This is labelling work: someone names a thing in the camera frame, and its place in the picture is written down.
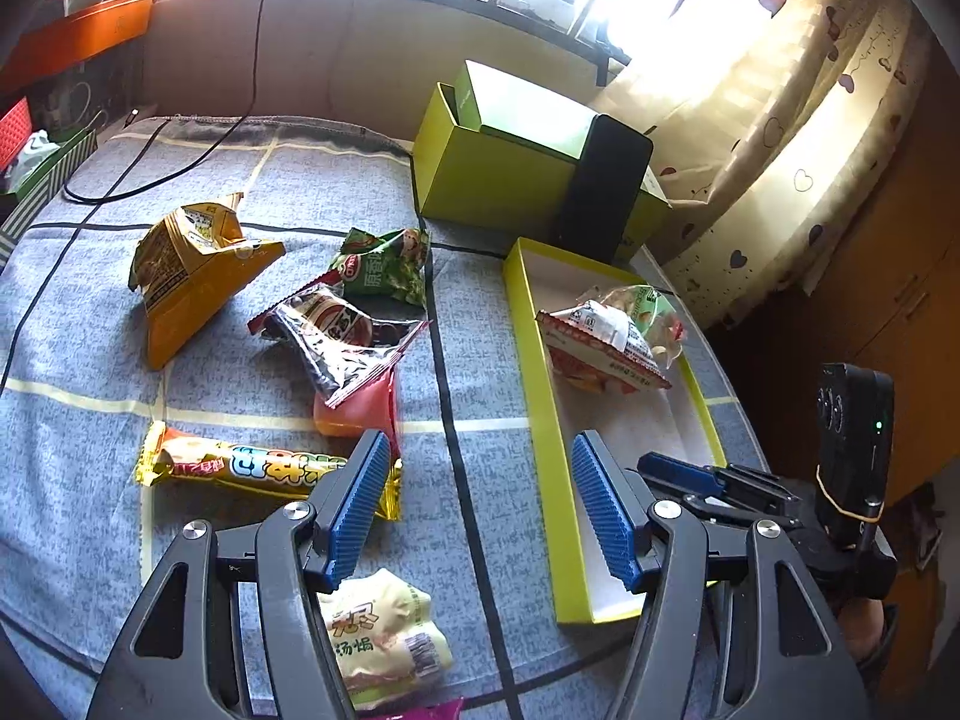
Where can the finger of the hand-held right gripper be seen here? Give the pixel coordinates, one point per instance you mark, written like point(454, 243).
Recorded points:
point(679, 472)
point(742, 516)

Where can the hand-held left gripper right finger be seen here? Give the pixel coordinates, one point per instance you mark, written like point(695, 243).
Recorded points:
point(600, 502)

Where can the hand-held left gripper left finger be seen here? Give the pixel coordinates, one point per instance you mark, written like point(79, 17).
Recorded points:
point(360, 502)

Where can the shallow yellow-green box tray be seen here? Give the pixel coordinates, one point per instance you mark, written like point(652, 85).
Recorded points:
point(660, 427)

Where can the pink jelly cup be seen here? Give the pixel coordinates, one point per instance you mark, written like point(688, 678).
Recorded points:
point(360, 412)

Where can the pale yellow snack packet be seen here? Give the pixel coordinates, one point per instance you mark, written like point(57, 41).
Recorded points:
point(390, 630)

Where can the long yellow snack bar packet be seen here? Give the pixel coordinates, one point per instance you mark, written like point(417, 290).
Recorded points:
point(225, 465)

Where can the red white snack bag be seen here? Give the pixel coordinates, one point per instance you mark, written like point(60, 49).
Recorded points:
point(600, 352)

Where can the clear snack bag green print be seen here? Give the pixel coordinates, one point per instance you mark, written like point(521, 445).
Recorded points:
point(660, 315)

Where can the dark brown snack packet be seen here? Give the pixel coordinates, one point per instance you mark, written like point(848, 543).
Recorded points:
point(337, 345)

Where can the purple snack packet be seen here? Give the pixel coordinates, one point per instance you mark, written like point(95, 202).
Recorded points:
point(435, 711)

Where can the green snack packet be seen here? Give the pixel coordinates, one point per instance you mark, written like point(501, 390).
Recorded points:
point(382, 266)

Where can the orange-yellow snack bag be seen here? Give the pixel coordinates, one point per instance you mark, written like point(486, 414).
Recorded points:
point(187, 277)

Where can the person's right hand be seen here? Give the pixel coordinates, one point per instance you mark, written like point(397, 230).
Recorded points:
point(866, 634)

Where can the brown wooden cabinet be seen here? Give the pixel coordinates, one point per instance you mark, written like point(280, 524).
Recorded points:
point(885, 277)

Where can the blue-grey checked tablecloth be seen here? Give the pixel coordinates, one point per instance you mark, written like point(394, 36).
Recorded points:
point(112, 390)

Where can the black smartphone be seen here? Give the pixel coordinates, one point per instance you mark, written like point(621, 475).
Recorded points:
point(604, 187)

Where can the heart print curtain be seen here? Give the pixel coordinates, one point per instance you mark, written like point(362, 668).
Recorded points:
point(810, 127)

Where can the deep yellow-green cardboard box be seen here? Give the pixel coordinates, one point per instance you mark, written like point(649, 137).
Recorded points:
point(480, 165)

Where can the green striped box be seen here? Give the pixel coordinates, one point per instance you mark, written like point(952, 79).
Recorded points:
point(52, 180)

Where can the white plastic bag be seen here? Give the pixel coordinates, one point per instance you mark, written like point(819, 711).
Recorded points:
point(34, 157)

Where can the red perforated basket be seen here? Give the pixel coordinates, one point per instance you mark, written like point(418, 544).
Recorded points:
point(15, 135)

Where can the orange shelf box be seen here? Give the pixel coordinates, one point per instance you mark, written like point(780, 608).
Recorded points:
point(75, 37)

